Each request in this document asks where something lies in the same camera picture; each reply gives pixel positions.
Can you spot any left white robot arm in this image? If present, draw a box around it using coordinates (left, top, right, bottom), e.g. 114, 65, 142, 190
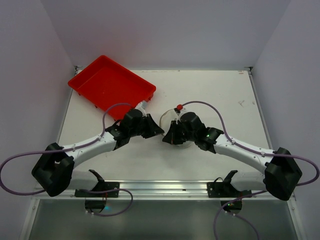
31, 108, 164, 197

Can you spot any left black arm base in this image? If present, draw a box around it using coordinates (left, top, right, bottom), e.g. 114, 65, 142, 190
74, 169, 121, 216

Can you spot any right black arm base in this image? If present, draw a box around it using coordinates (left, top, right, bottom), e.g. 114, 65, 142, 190
206, 170, 252, 214

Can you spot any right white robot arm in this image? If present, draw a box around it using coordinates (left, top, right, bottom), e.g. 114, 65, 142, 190
159, 111, 302, 201

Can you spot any red plastic tray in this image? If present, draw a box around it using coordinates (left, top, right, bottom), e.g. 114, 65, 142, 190
68, 55, 156, 112

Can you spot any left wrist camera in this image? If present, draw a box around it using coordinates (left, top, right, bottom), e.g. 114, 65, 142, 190
135, 100, 148, 112

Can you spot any aluminium mounting rail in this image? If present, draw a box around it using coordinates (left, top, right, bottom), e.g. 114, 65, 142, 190
34, 180, 253, 200

